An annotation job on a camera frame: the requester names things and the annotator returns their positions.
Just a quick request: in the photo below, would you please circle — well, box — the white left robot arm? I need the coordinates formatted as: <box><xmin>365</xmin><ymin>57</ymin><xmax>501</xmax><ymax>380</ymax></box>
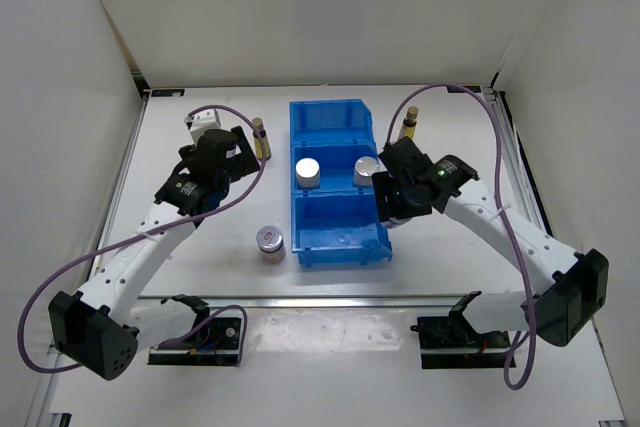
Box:
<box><xmin>48</xmin><ymin>126</ymin><xmax>259</xmax><ymax>380</ymax></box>

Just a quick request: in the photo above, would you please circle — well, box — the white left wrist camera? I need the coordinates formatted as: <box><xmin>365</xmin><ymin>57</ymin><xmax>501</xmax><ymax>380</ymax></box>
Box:
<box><xmin>184</xmin><ymin>108</ymin><xmax>221</xmax><ymax>145</ymax></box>

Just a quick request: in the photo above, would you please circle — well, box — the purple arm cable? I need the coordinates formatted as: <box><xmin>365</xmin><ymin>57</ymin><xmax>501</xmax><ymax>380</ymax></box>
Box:
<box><xmin>384</xmin><ymin>84</ymin><xmax>539</xmax><ymax>391</ymax></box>
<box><xmin>17</xmin><ymin>105</ymin><xmax>266</xmax><ymax>374</ymax></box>

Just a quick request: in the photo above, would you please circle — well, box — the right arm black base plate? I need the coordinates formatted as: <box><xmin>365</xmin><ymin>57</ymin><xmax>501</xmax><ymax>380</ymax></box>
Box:
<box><xmin>410</xmin><ymin>317</ymin><xmax>511</xmax><ymax>370</ymax></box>

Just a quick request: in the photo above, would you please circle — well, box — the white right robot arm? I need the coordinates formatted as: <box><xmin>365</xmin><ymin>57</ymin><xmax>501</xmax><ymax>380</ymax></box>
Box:
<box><xmin>372</xmin><ymin>138</ymin><xmax>609</xmax><ymax>347</ymax></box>

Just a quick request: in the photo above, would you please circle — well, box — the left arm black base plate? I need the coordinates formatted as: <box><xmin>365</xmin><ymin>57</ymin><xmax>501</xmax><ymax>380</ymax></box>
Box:
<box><xmin>147</xmin><ymin>306</ymin><xmax>248</xmax><ymax>367</ymax></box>

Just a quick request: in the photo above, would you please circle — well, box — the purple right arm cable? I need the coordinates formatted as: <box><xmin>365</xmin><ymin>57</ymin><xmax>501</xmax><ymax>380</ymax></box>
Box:
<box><xmin>384</xmin><ymin>84</ymin><xmax>539</xmax><ymax>391</ymax></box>

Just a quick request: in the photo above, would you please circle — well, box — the brown jar red label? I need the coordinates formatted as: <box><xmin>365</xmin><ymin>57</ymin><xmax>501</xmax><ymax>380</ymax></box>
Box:
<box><xmin>256</xmin><ymin>225</ymin><xmax>286</xmax><ymax>264</ymax></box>
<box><xmin>386</xmin><ymin>217</ymin><xmax>409</xmax><ymax>228</ymax></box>

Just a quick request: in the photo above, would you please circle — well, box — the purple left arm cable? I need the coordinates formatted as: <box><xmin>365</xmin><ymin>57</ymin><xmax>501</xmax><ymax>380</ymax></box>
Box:
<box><xmin>17</xmin><ymin>105</ymin><xmax>266</xmax><ymax>374</ymax></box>

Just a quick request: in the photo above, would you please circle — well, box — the blue plastic compartment bin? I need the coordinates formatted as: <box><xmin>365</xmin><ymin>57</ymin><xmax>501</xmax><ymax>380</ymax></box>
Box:
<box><xmin>289</xmin><ymin>99</ymin><xmax>392</xmax><ymax>268</ymax></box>

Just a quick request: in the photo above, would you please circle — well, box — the white jar silver lid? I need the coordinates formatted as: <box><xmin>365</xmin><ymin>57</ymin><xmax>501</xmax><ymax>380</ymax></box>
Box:
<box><xmin>353</xmin><ymin>156</ymin><xmax>379</xmax><ymax>187</ymax></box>
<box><xmin>295</xmin><ymin>157</ymin><xmax>321</xmax><ymax>189</ymax></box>

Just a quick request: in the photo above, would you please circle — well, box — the yellow bottle with cork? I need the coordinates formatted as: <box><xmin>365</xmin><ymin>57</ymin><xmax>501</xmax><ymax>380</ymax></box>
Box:
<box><xmin>252</xmin><ymin>117</ymin><xmax>271</xmax><ymax>161</ymax></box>
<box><xmin>397</xmin><ymin>106</ymin><xmax>419</xmax><ymax>141</ymax></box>

